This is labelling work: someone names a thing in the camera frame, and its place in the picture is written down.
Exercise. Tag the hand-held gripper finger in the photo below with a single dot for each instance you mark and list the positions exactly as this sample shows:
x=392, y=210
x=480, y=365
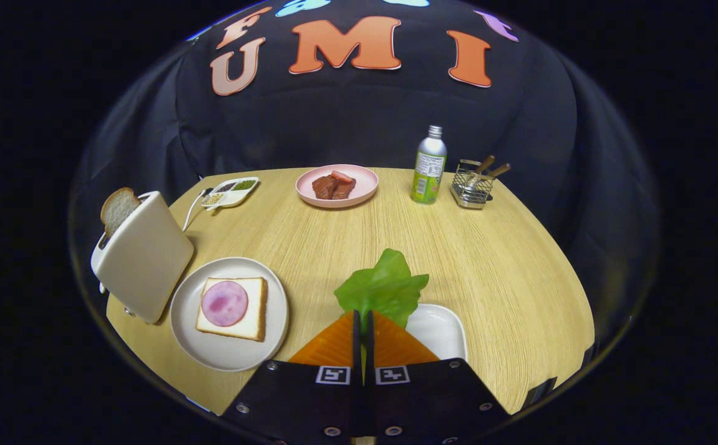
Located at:
x=356, y=352
x=370, y=352

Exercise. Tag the green lettuce leaf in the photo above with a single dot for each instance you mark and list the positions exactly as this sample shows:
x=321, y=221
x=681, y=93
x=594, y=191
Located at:
x=384, y=284

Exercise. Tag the brown crust bread slice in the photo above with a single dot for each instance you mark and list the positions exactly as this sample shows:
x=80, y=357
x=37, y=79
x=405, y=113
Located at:
x=118, y=209

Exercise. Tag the white square plate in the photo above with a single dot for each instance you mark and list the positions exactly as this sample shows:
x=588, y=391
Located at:
x=439, y=327

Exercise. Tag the white bread slice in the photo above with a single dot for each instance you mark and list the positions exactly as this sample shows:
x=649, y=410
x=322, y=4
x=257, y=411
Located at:
x=255, y=292

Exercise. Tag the white round plate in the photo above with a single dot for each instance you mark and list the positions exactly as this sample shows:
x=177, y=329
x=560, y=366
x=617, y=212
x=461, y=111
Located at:
x=229, y=355

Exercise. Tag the pink ham slice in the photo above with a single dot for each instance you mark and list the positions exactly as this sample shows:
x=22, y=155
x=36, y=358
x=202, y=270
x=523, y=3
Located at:
x=225, y=303

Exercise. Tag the brown meat piece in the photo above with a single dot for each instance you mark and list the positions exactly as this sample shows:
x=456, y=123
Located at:
x=325, y=187

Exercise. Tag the pink plate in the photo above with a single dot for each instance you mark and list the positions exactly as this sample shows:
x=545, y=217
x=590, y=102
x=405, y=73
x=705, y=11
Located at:
x=366, y=182

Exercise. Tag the pink bacon strip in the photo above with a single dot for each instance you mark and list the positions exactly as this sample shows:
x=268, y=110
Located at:
x=342, y=177

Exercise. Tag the silver bottle green label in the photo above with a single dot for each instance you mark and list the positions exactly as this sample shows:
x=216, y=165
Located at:
x=428, y=173

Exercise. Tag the white divided condiment dish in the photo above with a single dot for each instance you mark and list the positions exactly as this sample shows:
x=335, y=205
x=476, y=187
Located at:
x=235, y=197

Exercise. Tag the green beans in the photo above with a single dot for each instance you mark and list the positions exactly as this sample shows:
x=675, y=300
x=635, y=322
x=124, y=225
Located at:
x=244, y=184

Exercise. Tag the pale beans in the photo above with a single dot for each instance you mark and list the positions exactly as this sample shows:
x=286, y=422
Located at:
x=212, y=198

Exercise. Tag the dark brown beans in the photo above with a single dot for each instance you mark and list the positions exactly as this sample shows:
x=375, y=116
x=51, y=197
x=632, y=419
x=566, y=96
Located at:
x=226, y=186

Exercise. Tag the white toaster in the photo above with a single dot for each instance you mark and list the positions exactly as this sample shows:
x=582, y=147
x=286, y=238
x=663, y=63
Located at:
x=149, y=259

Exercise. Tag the black backdrop cloth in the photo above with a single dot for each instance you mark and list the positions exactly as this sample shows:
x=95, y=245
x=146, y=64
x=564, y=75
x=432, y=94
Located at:
x=359, y=123

